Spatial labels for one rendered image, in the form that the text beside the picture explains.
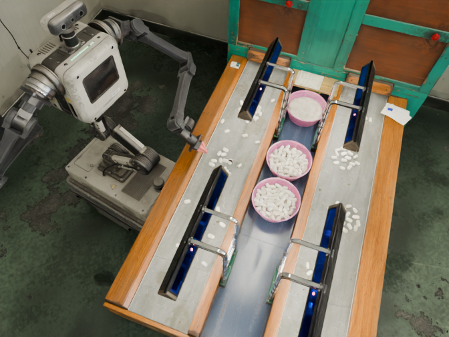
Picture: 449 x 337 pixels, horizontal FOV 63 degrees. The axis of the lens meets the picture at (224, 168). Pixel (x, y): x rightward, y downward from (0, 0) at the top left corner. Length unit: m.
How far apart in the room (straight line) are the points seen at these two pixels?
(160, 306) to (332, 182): 1.14
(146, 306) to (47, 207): 1.50
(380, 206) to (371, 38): 1.00
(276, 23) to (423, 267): 1.96
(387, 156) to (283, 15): 1.06
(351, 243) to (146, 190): 1.26
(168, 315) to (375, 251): 1.06
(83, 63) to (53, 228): 1.58
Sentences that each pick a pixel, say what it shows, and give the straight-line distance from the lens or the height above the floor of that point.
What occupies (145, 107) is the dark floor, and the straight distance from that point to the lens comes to 3.48.
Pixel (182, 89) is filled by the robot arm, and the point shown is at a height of 1.03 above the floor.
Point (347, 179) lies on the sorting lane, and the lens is 2.23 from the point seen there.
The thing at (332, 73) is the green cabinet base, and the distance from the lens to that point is 2.66.
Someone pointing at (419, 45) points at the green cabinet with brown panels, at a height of 1.15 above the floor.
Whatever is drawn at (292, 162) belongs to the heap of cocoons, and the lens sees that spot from 2.23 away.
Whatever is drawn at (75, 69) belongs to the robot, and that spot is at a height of 1.44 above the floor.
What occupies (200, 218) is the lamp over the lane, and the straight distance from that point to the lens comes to 1.59.
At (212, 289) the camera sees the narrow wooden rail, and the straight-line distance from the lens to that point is 1.84.
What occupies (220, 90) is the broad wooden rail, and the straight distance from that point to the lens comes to 2.49.
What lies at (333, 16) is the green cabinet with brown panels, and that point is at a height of 1.21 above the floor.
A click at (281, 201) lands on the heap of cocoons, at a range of 2.06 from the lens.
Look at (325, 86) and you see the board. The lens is 2.61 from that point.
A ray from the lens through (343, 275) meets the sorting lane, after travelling 1.98.
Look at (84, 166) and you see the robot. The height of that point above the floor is 0.47.
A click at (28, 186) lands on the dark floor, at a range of 3.29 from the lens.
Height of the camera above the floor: 2.55
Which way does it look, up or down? 58 degrees down
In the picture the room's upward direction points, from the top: 2 degrees clockwise
